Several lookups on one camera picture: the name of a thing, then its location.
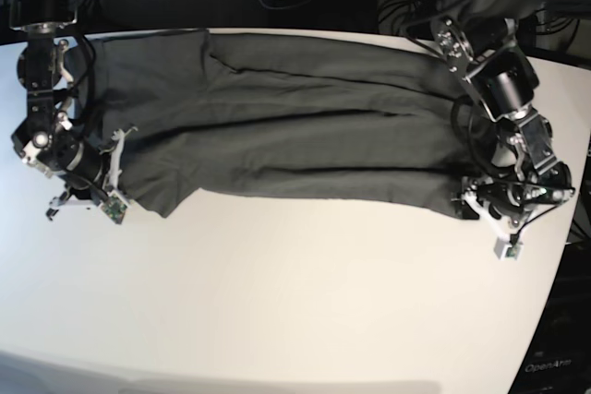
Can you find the black OpenArm box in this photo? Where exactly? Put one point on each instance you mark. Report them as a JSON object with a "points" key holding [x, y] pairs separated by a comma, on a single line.
{"points": [[558, 358]]}

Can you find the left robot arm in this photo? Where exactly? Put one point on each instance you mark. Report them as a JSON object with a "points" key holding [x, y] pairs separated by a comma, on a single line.
{"points": [[477, 40]]}

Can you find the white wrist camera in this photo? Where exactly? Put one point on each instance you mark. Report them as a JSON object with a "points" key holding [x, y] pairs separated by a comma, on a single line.
{"points": [[115, 208], [506, 250]]}

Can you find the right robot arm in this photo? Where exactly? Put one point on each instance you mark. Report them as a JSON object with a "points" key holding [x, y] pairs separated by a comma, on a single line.
{"points": [[56, 69]]}

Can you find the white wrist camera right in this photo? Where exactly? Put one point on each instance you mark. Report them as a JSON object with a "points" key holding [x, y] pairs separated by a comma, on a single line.
{"points": [[115, 208]]}

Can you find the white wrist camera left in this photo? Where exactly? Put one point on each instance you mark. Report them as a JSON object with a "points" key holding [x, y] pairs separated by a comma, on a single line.
{"points": [[506, 250]]}

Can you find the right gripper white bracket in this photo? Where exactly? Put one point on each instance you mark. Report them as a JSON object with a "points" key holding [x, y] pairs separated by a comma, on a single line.
{"points": [[90, 174]]}

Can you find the grey T-shirt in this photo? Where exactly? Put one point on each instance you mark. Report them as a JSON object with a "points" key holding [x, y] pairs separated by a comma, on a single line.
{"points": [[257, 115]]}

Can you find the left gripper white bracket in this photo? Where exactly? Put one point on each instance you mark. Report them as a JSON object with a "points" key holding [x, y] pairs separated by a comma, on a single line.
{"points": [[509, 205]]}

